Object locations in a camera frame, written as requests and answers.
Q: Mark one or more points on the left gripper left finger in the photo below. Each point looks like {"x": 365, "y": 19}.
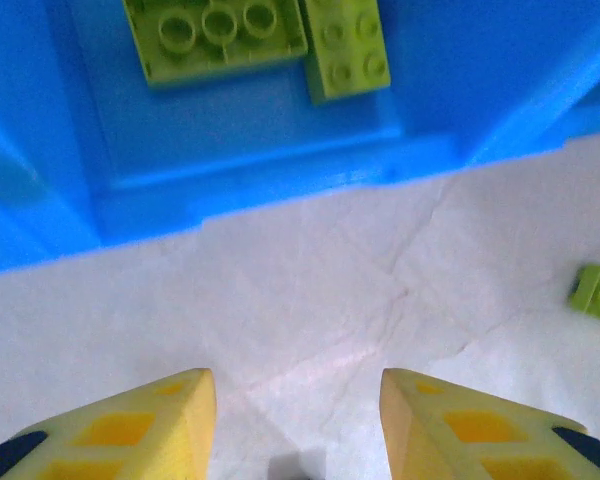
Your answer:
{"x": 130, "y": 435}

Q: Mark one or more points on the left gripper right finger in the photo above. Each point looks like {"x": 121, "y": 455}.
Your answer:
{"x": 455, "y": 440}

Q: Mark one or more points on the green lego brick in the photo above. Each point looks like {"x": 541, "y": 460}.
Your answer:
{"x": 155, "y": 70}
{"x": 597, "y": 295}
{"x": 347, "y": 55}

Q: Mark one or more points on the blue plastic bin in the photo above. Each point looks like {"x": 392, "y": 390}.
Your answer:
{"x": 280, "y": 160}

